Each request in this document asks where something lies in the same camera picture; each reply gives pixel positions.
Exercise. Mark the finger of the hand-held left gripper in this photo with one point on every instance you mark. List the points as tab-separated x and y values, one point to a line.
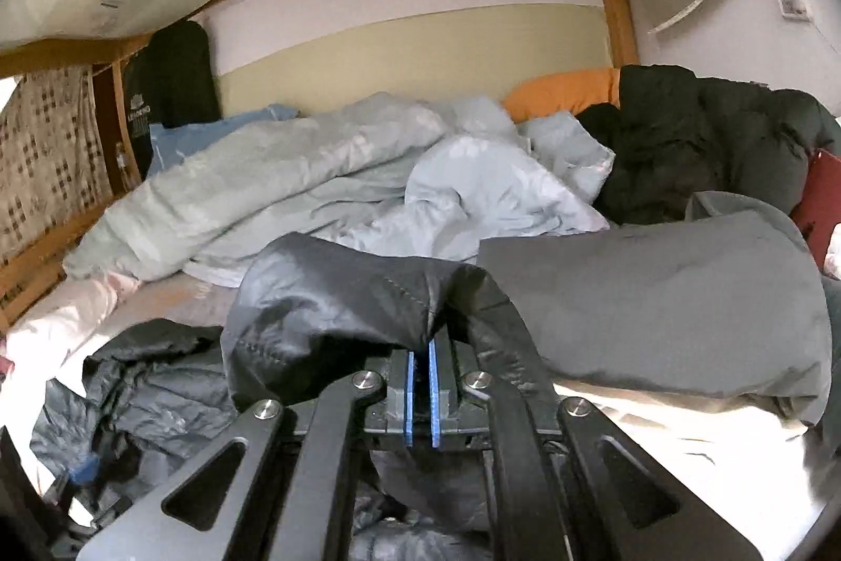
83	471

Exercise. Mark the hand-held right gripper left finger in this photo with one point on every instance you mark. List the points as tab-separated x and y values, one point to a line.
410	403

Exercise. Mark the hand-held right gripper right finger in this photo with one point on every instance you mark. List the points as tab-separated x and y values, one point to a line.
435	403

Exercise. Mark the black down jacket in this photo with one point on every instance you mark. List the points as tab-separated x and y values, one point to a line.
328	298

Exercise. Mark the white folded cloth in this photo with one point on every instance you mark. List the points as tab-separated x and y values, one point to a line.
657	416

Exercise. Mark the grey folded jacket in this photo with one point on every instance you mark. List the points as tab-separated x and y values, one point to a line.
657	298

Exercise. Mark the light blue duvet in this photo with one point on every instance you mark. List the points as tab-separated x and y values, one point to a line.
263	186

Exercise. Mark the brown plaid curtain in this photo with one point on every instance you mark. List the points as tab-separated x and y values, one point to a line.
46	153

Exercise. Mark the orange pillow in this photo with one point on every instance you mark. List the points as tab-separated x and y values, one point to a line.
565	91

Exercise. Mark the blue pillow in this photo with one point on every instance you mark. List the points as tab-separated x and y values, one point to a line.
197	140

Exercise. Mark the black padded coat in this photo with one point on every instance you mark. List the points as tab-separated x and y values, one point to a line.
690	140

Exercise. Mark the black garment bag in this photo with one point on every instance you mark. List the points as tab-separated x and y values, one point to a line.
174	81

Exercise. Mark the red case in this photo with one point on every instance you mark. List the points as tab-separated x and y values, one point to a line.
821	206

